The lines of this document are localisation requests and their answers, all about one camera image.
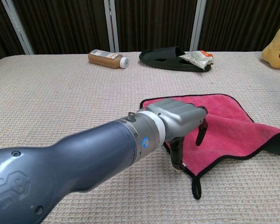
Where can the left silver and black robot hand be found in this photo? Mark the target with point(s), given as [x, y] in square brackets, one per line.
[177, 116]

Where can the pink cloth black backing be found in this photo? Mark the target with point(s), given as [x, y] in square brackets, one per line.
[224, 130]

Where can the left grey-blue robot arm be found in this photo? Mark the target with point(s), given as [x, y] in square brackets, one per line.
[60, 163]

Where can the white and orange snack packet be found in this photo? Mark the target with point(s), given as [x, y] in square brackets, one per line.
[196, 58]

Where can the black slipper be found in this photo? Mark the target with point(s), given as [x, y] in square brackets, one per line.
[151, 57]

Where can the brown bottle with white cap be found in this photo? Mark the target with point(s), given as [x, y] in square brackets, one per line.
[105, 59]

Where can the yellow plush toy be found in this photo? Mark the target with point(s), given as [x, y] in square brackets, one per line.
[277, 53]

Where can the beige woven tablecloth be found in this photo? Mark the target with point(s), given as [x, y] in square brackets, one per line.
[60, 93]

